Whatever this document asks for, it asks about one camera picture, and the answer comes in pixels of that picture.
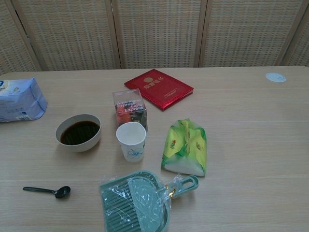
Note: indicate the white bowl with dark liquid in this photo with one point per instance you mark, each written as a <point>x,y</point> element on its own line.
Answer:
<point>79,145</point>

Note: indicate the black plastic spoon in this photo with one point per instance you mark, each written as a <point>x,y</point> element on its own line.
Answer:
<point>63,191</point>

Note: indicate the green dustpan brush set wrapped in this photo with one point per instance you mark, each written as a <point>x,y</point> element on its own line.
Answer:
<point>135,205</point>

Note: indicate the clear coffee capsule box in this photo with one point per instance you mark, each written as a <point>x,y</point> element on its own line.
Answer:
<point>130,108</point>

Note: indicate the blue tissue pack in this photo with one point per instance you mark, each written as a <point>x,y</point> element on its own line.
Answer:
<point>19,99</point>

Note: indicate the red certificate book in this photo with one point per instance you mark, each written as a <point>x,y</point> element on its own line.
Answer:
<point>159,90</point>

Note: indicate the white round table cap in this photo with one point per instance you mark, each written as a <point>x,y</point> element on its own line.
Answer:
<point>275,77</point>

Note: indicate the white paper cup blue flower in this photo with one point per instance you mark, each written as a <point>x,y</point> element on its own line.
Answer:
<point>132,151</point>

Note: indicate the green yellow snack bag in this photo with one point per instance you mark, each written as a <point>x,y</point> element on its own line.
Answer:
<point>186,147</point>

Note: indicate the woven bamboo folding screen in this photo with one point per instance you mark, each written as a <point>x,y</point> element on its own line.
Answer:
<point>157,33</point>

